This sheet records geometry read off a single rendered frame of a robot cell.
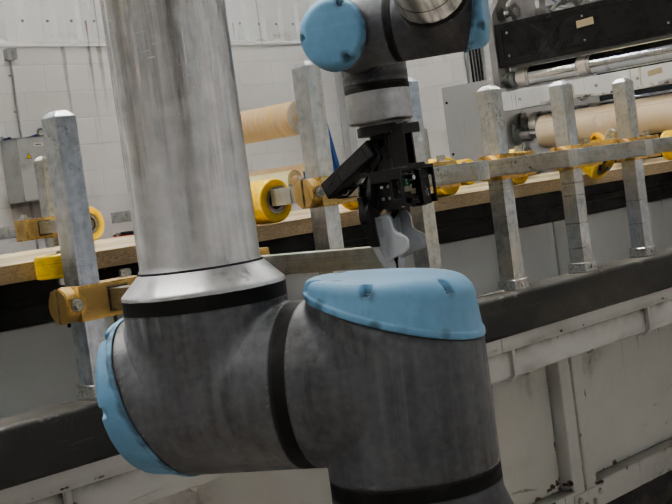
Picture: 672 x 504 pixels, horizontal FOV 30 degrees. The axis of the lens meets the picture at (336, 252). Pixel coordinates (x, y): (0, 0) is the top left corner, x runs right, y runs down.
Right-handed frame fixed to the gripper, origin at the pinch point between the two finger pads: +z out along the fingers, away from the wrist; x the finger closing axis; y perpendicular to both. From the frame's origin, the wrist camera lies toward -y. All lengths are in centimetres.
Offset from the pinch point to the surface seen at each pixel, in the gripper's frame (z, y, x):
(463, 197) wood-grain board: -8, -47, 77
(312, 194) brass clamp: -12.3, -29.9, 16.4
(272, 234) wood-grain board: -7, -46, 22
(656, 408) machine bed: 55, -57, 158
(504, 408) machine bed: 41, -57, 93
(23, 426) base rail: 13, -28, -44
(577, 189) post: -6, -31, 95
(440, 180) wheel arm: -11.5, -8.3, 23.5
